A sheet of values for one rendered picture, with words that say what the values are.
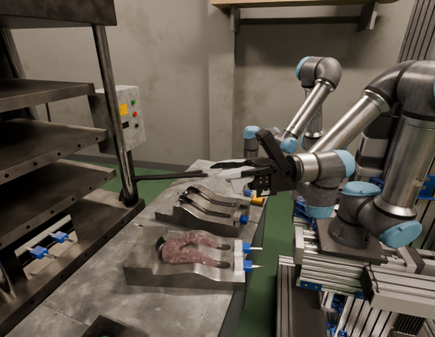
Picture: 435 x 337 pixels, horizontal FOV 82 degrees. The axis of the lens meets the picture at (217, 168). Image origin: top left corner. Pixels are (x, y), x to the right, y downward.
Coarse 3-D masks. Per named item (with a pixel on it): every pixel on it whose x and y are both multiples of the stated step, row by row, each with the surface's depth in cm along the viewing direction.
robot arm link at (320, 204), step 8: (296, 184) 76; (304, 184) 72; (312, 184) 67; (304, 192) 72; (312, 192) 68; (320, 192) 66; (328, 192) 65; (336, 192) 66; (312, 200) 68; (320, 200) 67; (328, 200) 66; (312, 208) 69; (320, 208) 67; (328, 208) 67; (312, 216) 70; (320, 216) 69; (328, 216) 69
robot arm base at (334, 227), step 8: (336, 216) 98; (336, 224) 97; (344, 224) 94; (352, 224) 91; (328, 232) 101; (336, 232) 97; (344, 232) 94; (352, 232) 92; (360, 232) 92; (368, 232) 93; (336, 240) 96; (344, 240) 94; (352, 240) 93; (360, 240) 92; (368, 240) 94; (360, 248) 93
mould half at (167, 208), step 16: (176, 192) 163; (208, 192) 154; (160, 208) 147; (176, 208) 137; (192, 208) 138; (208, 208) 143; (224, 208) 143; (176, 224) 142; (192, 224) 138; (208, 224) 134; (224, 224) 130; (240, 224) 132
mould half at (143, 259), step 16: (144, 240) 116; (224, 240) 124; (128, 256) 107; (144, 256) 107; (224, 256) 114; (240, 256) 114; (128, 272) 103; (144, 272) 103; (160, 272) 104; (176, 272) 103; (192, 272) 101; (208, 272) 104; (224, 272) 106; (240, 272) 106; (192, 288) 105; (208, 288) 105; (224, 288) 104; (240, 288) 103
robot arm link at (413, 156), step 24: (408, 72) 64; (432, 72) 59; (408, 96) 65; (432, 96) 59; (408, 120) 66; (432, 120) 61; (408, 144) 67; (432, 144) 64; (408, 168) 68; (384, 192) 76; (408, 192) 71; (360, 216) 85; (384, 216) 75; (408, 216) 72; (384, 240) 76; (408, 240) 76
